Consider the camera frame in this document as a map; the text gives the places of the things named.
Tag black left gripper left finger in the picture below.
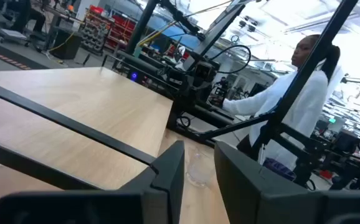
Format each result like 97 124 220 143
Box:
0 139 186 224

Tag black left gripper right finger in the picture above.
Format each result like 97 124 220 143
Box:
214 141 360 224

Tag clear glass cup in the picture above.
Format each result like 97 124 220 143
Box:
186 149 215 189

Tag person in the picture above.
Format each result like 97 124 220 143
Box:
212 34 341 170
10 0 47 34

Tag red storage rack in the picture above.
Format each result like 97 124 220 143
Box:
80 5 137 57

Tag black bin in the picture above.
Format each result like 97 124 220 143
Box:
49 26 83 60

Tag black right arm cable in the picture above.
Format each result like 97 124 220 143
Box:
209 45 252 75

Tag black aluminium table frame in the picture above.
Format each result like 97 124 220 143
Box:
102 0 360 162

